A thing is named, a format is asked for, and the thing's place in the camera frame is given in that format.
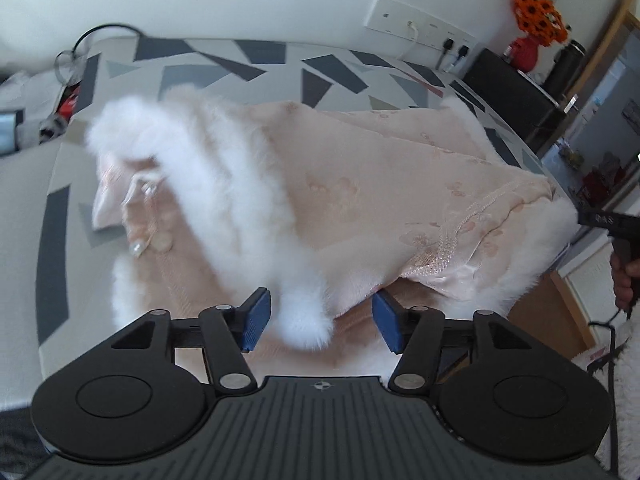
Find wooden door frame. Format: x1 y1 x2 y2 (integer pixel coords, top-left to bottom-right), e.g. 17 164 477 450
559 0 640 113

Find white wall socket panel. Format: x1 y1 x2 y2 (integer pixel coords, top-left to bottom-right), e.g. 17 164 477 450
363 0 477 54

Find orange artificial flowers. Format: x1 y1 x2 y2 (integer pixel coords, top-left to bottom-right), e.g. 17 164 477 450
510 0 572 46

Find pink garment with white fur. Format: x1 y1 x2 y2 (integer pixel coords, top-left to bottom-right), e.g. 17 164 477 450
85 85 581 378

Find black nightstand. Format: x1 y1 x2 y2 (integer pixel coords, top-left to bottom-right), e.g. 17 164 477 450
461 47 568 153

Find red packet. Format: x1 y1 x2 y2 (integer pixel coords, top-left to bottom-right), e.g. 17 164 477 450
56 84 82 117

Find black bottle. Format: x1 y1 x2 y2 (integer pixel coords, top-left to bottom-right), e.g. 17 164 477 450
542 39 587 103

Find red vase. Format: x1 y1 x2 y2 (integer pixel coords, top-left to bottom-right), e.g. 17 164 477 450
507 36 543 75

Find white fluffy rug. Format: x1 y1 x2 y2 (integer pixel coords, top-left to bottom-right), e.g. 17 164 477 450
572 327 640 480

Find thin black cable loop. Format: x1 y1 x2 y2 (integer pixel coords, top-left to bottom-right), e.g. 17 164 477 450
72 22 147 57

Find clear plastic ring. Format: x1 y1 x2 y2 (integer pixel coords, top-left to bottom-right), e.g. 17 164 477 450
53 48 92 84

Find black plug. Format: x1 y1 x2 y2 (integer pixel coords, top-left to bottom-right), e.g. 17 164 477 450
435 36 457 72
451 45 472 75

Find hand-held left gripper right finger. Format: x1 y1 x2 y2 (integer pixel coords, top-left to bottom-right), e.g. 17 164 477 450
371 290 531 395

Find person's right hand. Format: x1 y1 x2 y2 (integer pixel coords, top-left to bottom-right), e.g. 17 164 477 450
610 251 640 318

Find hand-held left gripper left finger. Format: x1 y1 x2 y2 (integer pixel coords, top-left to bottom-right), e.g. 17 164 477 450
111 287 273 396

